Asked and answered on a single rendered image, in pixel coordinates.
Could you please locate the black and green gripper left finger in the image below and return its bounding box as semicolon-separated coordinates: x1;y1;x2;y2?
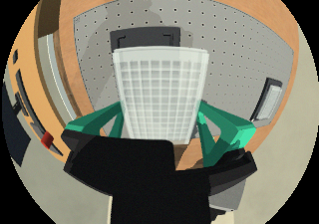
65;101;124;137

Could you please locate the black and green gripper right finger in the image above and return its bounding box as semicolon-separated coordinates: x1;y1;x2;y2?
196;101;256;167

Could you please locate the white well plate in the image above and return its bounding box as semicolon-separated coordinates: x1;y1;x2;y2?
257;85;282;119
112;46;209;144

